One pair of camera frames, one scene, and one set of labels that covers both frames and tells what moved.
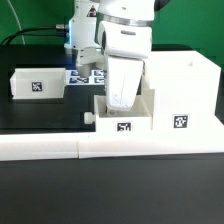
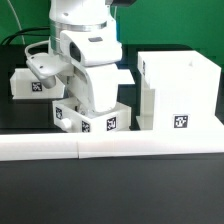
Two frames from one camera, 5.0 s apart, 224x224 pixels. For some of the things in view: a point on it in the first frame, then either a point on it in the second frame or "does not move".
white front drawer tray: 137,120 to 69,117
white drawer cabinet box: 186,92 does not move
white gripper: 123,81 to 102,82
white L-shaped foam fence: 95,145 does not move
